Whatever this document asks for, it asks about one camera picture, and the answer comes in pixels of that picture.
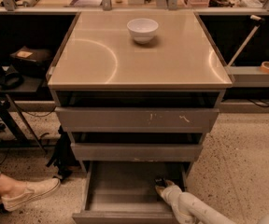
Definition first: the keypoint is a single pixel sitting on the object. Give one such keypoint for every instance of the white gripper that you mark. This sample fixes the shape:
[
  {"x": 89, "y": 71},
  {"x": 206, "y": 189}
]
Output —
[{"x": 173, "y": 192}]

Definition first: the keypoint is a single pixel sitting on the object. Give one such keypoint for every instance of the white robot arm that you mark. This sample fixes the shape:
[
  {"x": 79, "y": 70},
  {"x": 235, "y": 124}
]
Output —
[{"x": 187, "y": 208}]

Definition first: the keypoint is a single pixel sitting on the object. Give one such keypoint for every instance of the grey open bottom drawer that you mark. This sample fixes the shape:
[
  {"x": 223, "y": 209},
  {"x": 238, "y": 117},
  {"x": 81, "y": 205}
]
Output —
[{"x": 123, "y": 192}]

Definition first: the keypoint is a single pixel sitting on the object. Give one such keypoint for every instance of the grey middle drawer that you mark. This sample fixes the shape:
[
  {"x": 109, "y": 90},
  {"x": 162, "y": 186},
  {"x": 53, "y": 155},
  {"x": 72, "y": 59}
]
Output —
[{"x": 135, "y": 152}]

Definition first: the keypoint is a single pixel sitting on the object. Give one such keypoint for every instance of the grey top drawer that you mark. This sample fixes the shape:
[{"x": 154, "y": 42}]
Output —
[{"x": 137, "y": 120}]

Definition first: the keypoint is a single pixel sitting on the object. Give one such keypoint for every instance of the grey drawer cabinet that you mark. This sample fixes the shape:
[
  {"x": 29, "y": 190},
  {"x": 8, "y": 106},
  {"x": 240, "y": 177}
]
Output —
[{"x": 101, "y": 66}]

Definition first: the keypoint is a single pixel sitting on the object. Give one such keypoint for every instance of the beige slip-on shoe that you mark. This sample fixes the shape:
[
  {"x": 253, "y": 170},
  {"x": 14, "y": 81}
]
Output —
[{"x": 34, "y": 191}]

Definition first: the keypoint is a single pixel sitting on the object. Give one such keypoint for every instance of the roll of masking tape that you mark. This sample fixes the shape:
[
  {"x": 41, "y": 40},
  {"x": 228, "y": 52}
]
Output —
[{"x": 265, "y": 67}]

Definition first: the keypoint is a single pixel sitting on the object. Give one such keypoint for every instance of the white ceramic bowl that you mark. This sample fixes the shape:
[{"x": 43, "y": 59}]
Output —
[{"x": 142, "y": 30}]

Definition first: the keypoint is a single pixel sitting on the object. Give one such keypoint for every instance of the person's leg in jeans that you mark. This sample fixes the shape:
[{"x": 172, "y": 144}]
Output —
[{"x": 10, "y": 187}]

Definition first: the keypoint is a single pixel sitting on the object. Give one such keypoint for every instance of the black bag with label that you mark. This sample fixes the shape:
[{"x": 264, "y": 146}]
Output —
[{"x": 32, "y": 62}]

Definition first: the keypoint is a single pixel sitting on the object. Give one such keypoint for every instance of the black stand with clamp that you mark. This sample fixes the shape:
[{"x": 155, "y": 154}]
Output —
[{"x": 11, "y": 80}]

